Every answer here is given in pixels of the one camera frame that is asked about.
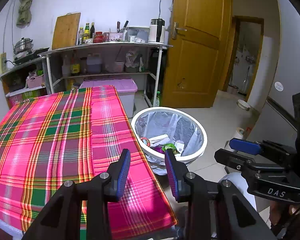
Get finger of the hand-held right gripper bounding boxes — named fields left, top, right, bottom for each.
left=214, top=148, right=260, bottom=173
left=229, top=138, right=263, bottom=156

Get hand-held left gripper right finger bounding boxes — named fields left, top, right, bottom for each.
left=164, top=149, right=278, bottom=240

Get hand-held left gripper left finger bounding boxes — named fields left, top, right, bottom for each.
left=21, top=148, right=131, bottom=240

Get green snack packet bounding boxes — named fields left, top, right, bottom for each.
left=162, top=142, right=182, bottom=155

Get person's right hand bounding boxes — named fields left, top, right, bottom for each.
left=270, top=201, right=300, bottom=233

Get white floor bowl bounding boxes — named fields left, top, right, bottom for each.
left=237, top=99, right=251, bottom=111

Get clear bin liner bag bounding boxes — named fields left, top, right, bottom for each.
left=132, top=110, right=205, bottom=178

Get pink plaid tablecloth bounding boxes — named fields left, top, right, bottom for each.
left=0, top=85, right=178, bottom=240

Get pink lid storage box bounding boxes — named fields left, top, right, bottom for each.
left=79, top=78, right=138, bottom=119

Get wooden door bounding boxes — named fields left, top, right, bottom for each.
left=162, top=0, right=232, bottom=108

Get purple liquid jug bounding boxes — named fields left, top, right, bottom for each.
left=87, top=53, right=102, bottom=74

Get crumpled plastic bags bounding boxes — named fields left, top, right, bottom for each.
left=125, top=50, right=143, bottom=73

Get large yellow label bottle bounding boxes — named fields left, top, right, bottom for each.
left=70, top=52, right=81, bottom=75

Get green printed carton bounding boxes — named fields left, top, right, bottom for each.
left=22, top=90, right=47, bottom=100

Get white plastic bottle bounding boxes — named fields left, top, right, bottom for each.
left=62, top=55, right=72, bottom=77

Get pink basket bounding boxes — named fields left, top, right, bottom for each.
left=26, top=75, right=45, bottom=88

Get steel shelf table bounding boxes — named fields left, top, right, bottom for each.
left=37, top=41, right=174, bottom=108

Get clear plastic container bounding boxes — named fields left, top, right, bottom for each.
left=126, top=26, right=150, bottom=42

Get yellow label sauce bottle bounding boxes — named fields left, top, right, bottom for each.
left=83, top=23, right=90, bottom=44

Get white black electric kettle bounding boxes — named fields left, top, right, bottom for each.
left=148, top=18, right=166, bottom=43

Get wooden shelf unit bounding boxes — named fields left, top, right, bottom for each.
left=0, top=55, right=49, bottom=109

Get black induction cooker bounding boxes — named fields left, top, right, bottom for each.
left=13, top=47, right=50, bottom=64

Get wooden cutting board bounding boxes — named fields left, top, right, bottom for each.
left=52, top=12, right=81, bottom=50

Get steel pot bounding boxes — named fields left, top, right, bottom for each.
left=14, top=37, right=34, bottom=54

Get green hanging cloth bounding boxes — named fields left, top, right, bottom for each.
left=16, top=0, right=36, bottom=27

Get metal door handle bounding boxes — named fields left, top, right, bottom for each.
left=171, top=22, right=187, bottom=40

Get power strip cable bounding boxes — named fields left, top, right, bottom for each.
left=2, top=2, right=15, bottom=54

